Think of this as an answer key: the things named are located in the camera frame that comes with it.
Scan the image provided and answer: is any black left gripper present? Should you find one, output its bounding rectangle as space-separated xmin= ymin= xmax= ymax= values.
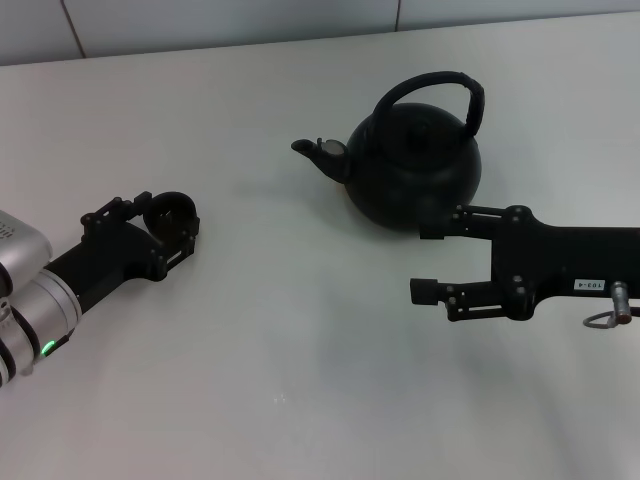
xmin=46 ymin=190 xmax=203 ymax=315

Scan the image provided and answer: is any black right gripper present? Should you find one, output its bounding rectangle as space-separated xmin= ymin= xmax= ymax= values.
xmin=409 ymin=203 xmax=640 ymax=323

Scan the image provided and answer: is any small black teacup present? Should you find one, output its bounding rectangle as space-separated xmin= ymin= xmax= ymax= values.
xmin=143 ymin=190 xmax=198 ymax=240

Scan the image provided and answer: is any black round teapot with handle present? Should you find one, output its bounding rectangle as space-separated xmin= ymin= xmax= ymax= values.
xmin=290 ymin=70 xmax=487 ymax=232

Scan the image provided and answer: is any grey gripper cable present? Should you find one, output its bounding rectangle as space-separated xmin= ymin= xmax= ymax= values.
xmin=583 ymin=308 xmax=640 ymax=332

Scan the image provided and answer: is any silver cable connector plug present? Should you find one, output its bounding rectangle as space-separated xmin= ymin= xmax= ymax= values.
xmin=610 ymin=280 xmax=637 ymax=320

